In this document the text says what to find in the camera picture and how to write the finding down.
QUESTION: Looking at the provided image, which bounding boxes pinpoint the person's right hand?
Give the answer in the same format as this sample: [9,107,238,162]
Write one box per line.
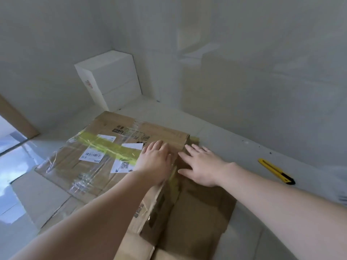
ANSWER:
[177,144,234,188]

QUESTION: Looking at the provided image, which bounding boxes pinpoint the yellow utility knife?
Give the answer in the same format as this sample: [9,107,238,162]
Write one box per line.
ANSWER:
[258,159,296,185]

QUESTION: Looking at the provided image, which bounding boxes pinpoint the dark brown cardboard sheet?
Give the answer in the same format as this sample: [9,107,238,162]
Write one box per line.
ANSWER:
[140,136,237,260]

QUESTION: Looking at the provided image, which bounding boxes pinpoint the brown wooden door frame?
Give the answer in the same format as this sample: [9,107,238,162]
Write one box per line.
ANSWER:
[0,94,40,139]

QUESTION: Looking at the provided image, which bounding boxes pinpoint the white box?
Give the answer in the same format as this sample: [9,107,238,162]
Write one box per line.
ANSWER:
[74,50,143,112]

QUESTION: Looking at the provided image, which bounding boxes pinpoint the person's left forearm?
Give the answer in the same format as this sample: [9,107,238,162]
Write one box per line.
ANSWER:
[9,169,163,260]

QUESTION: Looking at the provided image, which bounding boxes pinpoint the person's left hand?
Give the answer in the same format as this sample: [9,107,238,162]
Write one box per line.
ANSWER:
[133,140,177,187]

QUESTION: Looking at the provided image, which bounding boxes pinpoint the person's right forearm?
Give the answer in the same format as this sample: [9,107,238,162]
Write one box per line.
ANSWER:
[217,162,347,260]

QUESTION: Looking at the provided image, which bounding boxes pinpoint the taped brown cardboard box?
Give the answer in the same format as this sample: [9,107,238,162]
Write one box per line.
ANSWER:
[35,111,190,205]

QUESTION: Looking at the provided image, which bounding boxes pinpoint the light brown cardboard sheet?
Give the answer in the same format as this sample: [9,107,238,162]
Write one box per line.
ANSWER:
[38,184,163,260]

